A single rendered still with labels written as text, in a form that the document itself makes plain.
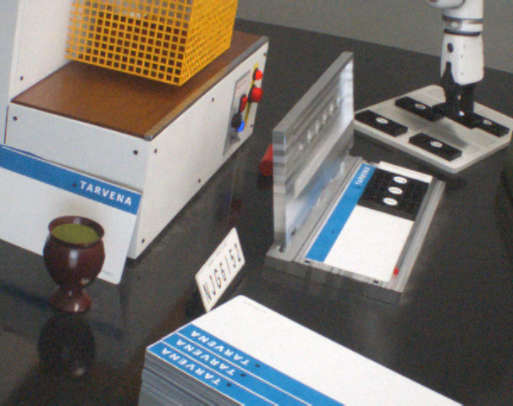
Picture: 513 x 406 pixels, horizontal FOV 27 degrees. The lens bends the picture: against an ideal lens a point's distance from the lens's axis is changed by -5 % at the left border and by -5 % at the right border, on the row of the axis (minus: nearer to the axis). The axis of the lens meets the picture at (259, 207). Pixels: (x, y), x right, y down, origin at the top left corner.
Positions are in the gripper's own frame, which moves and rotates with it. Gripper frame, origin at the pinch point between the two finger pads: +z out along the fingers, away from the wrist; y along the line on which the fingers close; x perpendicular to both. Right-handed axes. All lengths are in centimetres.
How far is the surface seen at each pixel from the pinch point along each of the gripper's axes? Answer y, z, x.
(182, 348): -106, 6, -29
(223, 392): -108, 8, -37
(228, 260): -78, 8, -10
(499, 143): 10.8, 8.9, -3.8
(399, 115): 0.5, 4.8, 15.1
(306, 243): -62, 9, -11
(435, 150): -9.6, 7.1, -0.5
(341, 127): -34.7, -1.0, 3.5
